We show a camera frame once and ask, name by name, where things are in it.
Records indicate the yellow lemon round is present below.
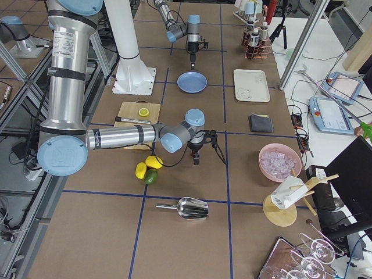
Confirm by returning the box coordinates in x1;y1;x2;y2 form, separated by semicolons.
145;155;163;169

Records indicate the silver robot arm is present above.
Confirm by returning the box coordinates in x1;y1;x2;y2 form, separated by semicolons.
37;1;205;176
153;0;208;70

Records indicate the metal scoop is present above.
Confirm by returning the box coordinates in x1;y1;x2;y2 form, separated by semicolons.
156;197;209;220

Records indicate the blue plate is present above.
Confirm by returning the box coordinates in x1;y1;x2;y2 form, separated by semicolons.
177;71;207;94

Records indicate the pink bowl of ice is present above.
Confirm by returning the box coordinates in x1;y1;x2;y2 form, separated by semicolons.
258;143;302;182

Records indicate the teach pendant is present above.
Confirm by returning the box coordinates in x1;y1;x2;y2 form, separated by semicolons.
322;71;364;105
309;97;354;135

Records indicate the black monitor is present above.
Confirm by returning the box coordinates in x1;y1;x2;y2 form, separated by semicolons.
325;136;371;239

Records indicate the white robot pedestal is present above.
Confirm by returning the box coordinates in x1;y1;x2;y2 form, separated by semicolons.
105;1;156;95

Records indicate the far teach pendant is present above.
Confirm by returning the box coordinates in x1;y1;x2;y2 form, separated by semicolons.
322;71;364;105

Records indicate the metal reacher grabber tool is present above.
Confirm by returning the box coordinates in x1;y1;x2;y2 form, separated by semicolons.
295;64;372;140

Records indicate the aluminium frame post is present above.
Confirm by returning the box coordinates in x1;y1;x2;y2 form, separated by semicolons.
278;0;330;90

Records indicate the lemon half slice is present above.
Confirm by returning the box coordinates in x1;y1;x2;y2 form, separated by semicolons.
138;108;149;117

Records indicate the steel rod black tip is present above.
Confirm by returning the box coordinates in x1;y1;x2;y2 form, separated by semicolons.
115;116;151;124

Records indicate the cream bear tray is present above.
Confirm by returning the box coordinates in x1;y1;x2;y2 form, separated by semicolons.
233;69;270;103

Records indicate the black small tripod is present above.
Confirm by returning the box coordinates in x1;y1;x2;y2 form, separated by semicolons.
269;0;292;49

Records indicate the wooden round stand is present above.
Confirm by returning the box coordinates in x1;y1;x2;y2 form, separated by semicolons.
263;174;339;227

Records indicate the wooden cutting board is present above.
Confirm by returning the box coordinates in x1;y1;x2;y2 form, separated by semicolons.
113;101;162;151

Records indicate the green avocado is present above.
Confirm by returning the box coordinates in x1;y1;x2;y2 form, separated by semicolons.
144;169;158;185

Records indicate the copper wire bottle rack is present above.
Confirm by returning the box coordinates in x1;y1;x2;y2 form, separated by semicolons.
242;32;271;59

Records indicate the dark drink bottle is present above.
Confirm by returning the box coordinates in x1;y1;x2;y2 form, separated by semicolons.
259;22;268;41
250;28;259;48
245;16;255;45

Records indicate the wine glass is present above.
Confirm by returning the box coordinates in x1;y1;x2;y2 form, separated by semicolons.
290;219;345;278

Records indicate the grey folded cloth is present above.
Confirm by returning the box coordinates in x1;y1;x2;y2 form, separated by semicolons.
248;114;274;133

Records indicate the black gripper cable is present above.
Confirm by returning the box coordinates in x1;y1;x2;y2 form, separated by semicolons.
167;0;210;53

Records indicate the yellow lemon oblong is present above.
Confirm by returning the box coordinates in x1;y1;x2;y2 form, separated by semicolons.
135;162;147;180

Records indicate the white paper carton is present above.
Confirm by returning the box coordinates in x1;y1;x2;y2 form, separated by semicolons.
270;176;308;210

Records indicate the near teach pendant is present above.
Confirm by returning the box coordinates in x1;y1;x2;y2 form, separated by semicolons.
309;97;354;135

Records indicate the white wire cup rack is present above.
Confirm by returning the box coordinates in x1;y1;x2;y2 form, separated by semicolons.
233;0;263;23

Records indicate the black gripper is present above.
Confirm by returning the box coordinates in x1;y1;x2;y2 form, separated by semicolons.
186;42;199;70
188;135;204;154

